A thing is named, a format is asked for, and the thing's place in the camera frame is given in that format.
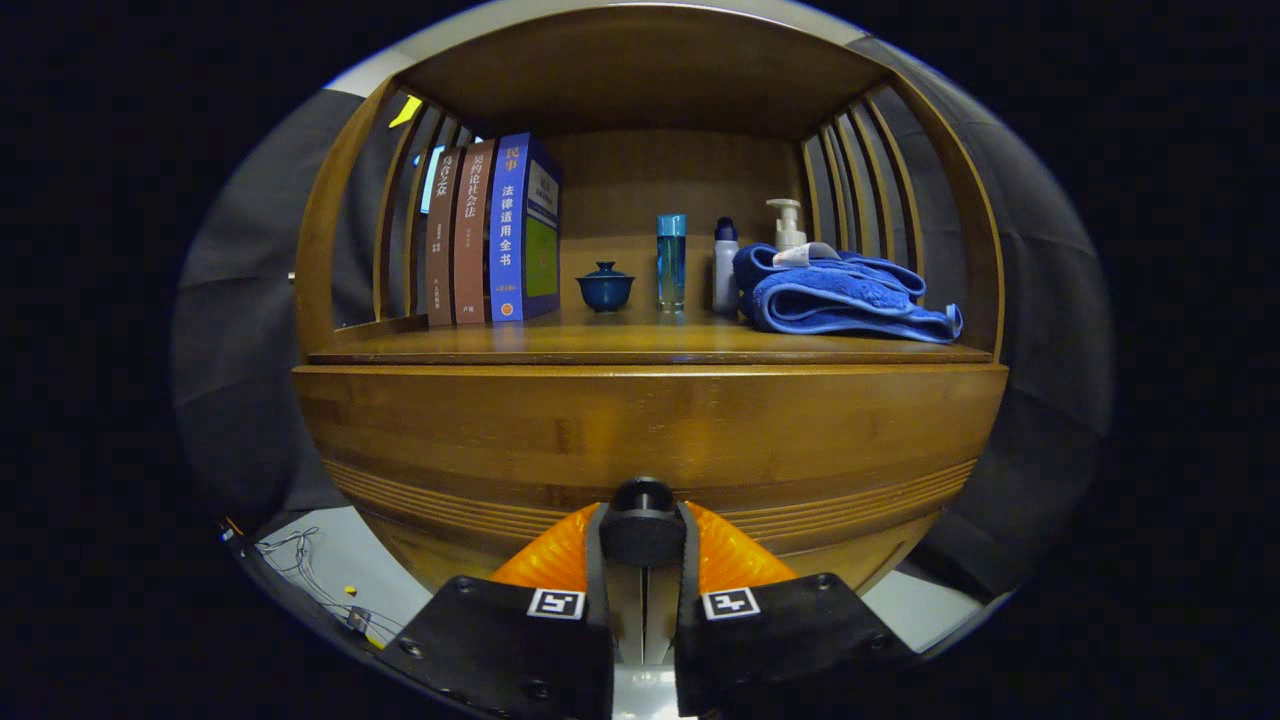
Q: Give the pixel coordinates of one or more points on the dark brown book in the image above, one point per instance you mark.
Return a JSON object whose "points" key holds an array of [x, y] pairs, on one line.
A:
{"points": [[443, 240]]}

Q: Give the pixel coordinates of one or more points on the wooden cabinet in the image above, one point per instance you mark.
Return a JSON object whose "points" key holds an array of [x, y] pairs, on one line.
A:
{"points": [[650, 70]]}

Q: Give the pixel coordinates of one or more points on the white bottle dark cap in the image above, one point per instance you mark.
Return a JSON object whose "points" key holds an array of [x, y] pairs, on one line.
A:
{"points": [[725, 270]]}

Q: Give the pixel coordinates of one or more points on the black drawer knob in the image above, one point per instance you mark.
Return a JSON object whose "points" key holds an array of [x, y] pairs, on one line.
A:
{"points": [[642, 525]]}

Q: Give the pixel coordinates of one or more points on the wooden countertop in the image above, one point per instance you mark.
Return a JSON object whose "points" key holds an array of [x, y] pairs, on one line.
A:
{"points": [[640, 340]]}

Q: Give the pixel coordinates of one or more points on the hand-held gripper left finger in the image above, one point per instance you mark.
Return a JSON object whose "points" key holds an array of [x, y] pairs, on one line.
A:
{"points": [[600, 600]]}

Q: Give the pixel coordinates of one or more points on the blue folded towel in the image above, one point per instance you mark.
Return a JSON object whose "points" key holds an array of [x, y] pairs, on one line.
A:
{"points": [[840, 300]]}

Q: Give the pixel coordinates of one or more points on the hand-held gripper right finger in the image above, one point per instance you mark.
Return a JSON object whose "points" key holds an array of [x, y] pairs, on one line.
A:
{"points": [[688, 600]]}

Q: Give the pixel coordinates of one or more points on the white pump bottle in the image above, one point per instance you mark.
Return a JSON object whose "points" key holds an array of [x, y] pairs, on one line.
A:
{"points": [[787, 225]]}

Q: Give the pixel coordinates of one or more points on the blue lidded teacup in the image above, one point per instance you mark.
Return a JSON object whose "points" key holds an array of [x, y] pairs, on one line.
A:
{"points": [[605, 288]]}

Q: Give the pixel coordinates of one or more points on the reddish brown book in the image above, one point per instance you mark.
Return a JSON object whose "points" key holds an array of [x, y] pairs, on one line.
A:
{"points": [[472, 240]]}

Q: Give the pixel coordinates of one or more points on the wooden drawer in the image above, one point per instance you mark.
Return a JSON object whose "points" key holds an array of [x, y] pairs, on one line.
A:
{"points": [[640, 430]]}

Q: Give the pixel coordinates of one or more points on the clear blue bottle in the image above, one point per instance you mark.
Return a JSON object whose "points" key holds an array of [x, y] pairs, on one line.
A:
{"points": [[671, 262]]}

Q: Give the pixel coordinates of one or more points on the blue book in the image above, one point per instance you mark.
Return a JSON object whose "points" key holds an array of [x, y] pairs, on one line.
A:
{"points": [[515, 230]]}

